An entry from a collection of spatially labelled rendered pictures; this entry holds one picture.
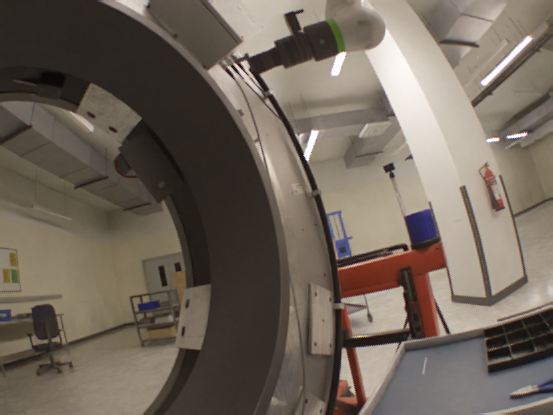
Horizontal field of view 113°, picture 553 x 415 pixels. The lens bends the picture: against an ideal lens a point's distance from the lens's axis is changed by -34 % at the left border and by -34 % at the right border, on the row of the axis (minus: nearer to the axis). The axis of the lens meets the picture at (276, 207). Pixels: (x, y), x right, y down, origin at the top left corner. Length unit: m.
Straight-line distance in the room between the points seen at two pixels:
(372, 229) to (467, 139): 7.02
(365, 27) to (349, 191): 9.37
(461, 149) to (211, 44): 2.93
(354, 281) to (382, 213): 9.00
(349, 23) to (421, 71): 2.95
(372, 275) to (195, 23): 1.06
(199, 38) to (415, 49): 3.35
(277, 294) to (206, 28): 0.58
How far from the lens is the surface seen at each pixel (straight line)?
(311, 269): 0.71
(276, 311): 0.51
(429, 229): 1.13
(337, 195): 9.77
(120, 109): 0.78
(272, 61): 0.66
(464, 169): 3.20
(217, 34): 0.67
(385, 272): 1.17
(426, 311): 1.18
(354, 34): 0.67
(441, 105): 3.42
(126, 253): 10.43
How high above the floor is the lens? 1.05
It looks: 11 degrees up
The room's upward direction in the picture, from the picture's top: 14 degrees counter-clockwise
